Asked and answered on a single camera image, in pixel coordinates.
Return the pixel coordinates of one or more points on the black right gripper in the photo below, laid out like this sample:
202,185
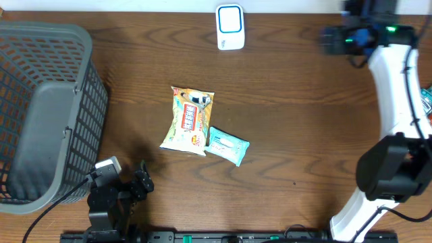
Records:
329,40

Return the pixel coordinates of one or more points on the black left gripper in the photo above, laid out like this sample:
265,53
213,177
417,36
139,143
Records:
140,190

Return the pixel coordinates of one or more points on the yellow chips snack bag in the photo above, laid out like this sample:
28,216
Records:
190,125

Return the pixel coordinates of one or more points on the light blue wet wipes pack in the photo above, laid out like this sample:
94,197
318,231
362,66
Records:
227,146

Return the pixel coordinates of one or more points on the blue mouthwash bottle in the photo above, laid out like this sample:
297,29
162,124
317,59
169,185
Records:
426,98

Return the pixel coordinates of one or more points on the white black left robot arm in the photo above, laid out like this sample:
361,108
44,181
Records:
110,200

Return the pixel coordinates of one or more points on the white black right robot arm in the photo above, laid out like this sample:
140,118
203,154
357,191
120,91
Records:
399,165

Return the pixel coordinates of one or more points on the white barcode scanner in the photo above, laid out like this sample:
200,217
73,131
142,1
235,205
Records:
230,27

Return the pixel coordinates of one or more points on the grey plastic mesh basket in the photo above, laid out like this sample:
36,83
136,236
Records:
53,107

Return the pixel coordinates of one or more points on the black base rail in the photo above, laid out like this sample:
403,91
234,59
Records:
172,237

